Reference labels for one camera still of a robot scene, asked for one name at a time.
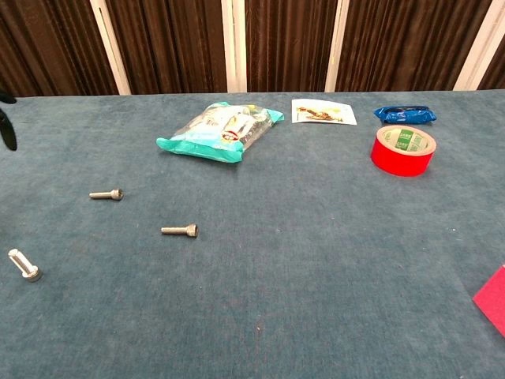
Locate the small white picture card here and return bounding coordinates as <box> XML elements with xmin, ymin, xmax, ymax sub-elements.
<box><xmin>291</xmin><ymin>98</ymin><xmax>357</xmax><ymax>126</ymax></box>

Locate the dark brown curtain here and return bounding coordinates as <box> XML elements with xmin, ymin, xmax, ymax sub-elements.
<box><xmin>0</xmin><ymin>0</ymin><xmax>505</xmax><ymax>99</ymax></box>

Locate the teal clear snack bag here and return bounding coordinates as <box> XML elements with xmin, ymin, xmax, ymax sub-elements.
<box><xmin>155</xmin><ymin>101</ymin><xmax>285</xmax><ymax>163</ymax></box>

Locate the pink sticky note block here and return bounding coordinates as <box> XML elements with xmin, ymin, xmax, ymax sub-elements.
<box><xmin>472</xmin><ymin>264</ymin><xmax>505</xmax><ymax>339</ymax></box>

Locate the silver bolt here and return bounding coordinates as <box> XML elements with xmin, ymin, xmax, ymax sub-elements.
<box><xmin>88</xmin><ymin>189</ymin><xmax>125</xmax><ymax>201</ymax></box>
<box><xmin>160</xmin><ymin>223</ymin><xmax>200</xmax><ymax>238</ymax></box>
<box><xmin>7</xmin><ymin>248</ymin><xmax>43</xmax><ymax>283</ymax></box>

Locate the white frame post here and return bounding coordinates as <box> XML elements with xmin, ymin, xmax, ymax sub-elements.
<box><xmin>220</xmin><ymin>0</ymin><xmax>248</xmax><ymax>94</ymax></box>
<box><xmin>452</xmin><ymin>0</ymin><xmax>505</xmax><ymax>92</ymax></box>
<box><xmin>324</xmin><ymin>0</ymin><xmax>352</xmax><ymax>93</ymax></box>
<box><xmin>89</xmin><ymin>0</ymin><xmax>132</xmax><ymax>96</ymax></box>

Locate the blue snack packet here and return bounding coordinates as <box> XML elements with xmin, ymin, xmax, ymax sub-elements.
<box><xmin>373</xmin><ymin>104</ymin><xmax>438</xmax><ymax>126</ymax></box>

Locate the red tape roll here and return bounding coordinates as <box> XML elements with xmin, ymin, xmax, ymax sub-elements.
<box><xmin>370</xmin><ymin>125</ymin><xmax>437</xmax><ymax>178</ymax></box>

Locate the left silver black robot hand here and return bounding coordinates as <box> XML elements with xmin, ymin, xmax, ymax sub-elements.
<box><xmin>0</xmin><ymin>89</ymin><xmax>19</xmax><ymax>152</ymax></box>

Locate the teal velvet table cloth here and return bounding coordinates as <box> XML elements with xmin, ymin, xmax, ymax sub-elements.
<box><xmin>0</xmin><ymin>89</ymin><xmax>505</xmax><ymax>379</ymax></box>

